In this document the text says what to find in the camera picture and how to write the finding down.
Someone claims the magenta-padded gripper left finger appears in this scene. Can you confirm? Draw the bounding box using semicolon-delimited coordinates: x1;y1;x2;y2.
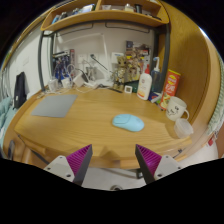
43;143;94;187

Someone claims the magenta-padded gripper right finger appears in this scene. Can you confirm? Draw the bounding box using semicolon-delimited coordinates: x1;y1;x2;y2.
134;143;184;185

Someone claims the light blue computer mouse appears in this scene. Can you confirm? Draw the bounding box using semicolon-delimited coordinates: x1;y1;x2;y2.
112;113;146;133

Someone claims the grey mouse pad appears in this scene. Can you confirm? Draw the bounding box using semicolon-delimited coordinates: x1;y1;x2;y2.
30;93;79;119

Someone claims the white mug with drawn face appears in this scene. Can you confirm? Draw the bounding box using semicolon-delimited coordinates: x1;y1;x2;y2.
165;96;190;122

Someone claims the small blue box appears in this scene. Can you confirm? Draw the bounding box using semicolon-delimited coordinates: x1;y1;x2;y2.
148;91;164;104

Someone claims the white red-capped lotion pump bottle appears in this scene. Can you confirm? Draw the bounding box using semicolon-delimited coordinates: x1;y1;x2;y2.
136;64;153;101

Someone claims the red chips can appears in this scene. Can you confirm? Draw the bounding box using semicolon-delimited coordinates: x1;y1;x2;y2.
159;69;182;111

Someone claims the clear plastic jar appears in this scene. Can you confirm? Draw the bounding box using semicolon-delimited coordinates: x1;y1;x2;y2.
48;78;59;93

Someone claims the white charger block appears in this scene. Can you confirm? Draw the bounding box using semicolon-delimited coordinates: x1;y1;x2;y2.
72;73;86;88

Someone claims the clear blue spray bottle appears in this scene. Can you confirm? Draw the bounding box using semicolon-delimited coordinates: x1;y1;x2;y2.
150;56;163;94

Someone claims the brown tree creature figurine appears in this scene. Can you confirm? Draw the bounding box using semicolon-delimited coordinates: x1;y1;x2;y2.
112;55;131;91

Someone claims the robot model kit box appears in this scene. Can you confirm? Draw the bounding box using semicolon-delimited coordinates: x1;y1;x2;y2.
51;49;76;81

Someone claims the printed figurine packaging box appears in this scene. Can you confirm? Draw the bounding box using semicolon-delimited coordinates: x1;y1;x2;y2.
125;40;151;81

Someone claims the wooden shelf unit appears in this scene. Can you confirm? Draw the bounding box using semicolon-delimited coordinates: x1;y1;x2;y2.
40;0;170;33

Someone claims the white wall socket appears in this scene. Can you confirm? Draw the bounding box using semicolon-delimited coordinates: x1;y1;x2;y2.
77;53;88;66
88;53;99;64

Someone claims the grey metal frame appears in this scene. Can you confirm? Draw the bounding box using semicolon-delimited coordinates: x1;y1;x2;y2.
37;19;171;94

